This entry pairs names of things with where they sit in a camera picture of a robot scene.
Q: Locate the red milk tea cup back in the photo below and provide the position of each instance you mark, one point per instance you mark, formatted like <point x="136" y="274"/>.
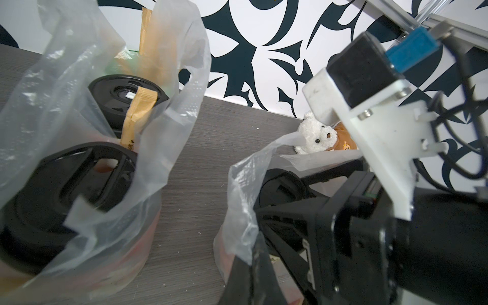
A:
<point x="280" y="187"/>

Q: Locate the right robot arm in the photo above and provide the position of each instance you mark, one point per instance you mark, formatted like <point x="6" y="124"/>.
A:
<point x="441" y="253"/>

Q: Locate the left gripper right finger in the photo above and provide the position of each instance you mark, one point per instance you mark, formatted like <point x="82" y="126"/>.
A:
<point x="265" y="287"/>

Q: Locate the white teddy bear brown hoodie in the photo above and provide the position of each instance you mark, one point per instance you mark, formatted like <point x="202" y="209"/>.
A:
<point x="320" y="137"/>

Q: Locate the red milk tea cup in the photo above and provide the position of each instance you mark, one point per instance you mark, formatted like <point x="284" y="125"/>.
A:
<point x="114" y="94"/>
<point x="280" y="187"/>
<point x="80" y="228"/>

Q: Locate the clear plastic bag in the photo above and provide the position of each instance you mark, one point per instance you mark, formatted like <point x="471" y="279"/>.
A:
<point x="239" y="231"/>
<point x="51" y="109"/>

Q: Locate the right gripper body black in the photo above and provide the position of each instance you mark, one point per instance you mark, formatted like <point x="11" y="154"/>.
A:
<point x="347" y="234"/>

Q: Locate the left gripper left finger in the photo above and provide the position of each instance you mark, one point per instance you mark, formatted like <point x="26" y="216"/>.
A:
<point x="239" y="287"/>

